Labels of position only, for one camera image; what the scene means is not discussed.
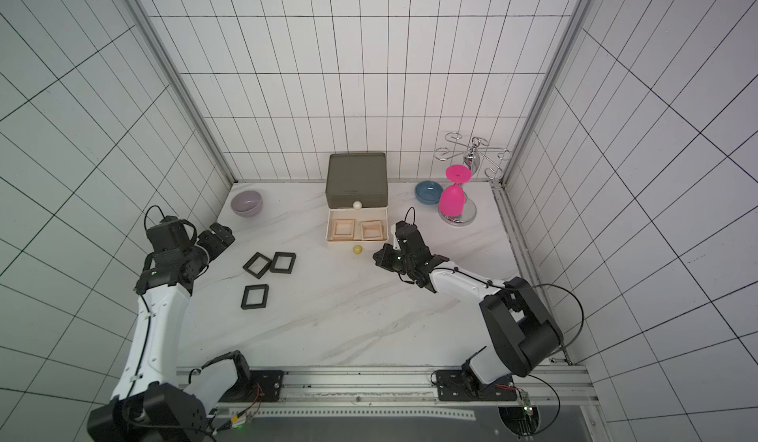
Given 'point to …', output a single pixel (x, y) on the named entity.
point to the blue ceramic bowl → (428, 192)
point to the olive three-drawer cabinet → (356, 200)
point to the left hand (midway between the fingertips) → (221, 243)
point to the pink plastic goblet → (452, 199)
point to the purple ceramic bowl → (247, 203)
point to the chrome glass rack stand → (473, 154)
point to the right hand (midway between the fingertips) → (363, 257)
